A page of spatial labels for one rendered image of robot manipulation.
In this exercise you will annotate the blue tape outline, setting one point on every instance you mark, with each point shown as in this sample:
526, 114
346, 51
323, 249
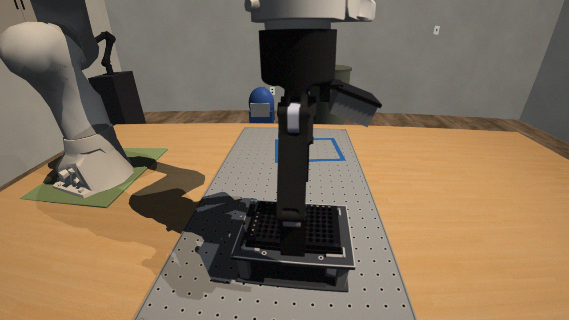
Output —
313, 160

